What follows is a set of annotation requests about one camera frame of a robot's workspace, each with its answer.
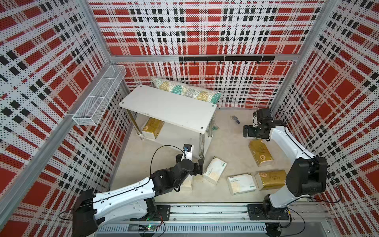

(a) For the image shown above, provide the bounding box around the gold tissue pack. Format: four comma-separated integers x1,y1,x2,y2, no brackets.
255,170,287,191
142,118,164,140
249,140,274,167

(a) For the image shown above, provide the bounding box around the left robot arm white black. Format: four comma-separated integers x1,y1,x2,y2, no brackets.
72,158,204,237

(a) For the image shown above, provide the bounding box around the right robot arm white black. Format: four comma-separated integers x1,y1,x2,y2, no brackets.
243,124,328,220

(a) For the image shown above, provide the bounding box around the white tissue pack middle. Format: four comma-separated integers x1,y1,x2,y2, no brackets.
202,157,227,185

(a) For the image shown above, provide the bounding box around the white tissue pack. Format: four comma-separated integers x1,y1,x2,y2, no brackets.
202,157,227,185
227,173,257,196
180,175,193,191

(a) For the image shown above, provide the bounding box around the white tissue pack left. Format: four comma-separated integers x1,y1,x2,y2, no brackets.
180,175,193,191

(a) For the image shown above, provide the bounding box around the white two-tier shelf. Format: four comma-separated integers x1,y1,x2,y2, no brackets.
119,85,217,159

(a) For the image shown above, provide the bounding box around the white tissue pack right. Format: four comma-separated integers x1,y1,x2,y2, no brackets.
227,173,257,196

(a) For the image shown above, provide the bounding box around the small floor debris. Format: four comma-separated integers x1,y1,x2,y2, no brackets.
231,116,240,124

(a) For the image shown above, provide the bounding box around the small green circuit board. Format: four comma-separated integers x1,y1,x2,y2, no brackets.
138,224,160,232

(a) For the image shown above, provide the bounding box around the geometric patterned pillow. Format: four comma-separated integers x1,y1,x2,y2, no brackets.
151,78,222,104

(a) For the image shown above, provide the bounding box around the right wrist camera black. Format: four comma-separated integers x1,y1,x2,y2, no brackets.
253,108,273,124

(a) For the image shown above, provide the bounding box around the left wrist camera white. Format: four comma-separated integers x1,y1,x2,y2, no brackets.
183,144,193,161

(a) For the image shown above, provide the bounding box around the black wall hook rail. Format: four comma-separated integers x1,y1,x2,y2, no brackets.
179,55,275,63

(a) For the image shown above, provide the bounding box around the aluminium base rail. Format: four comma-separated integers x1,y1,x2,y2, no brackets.
93,202,340,237

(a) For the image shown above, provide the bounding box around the white wire mesh basket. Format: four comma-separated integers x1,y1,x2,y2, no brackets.
73,65,126,126

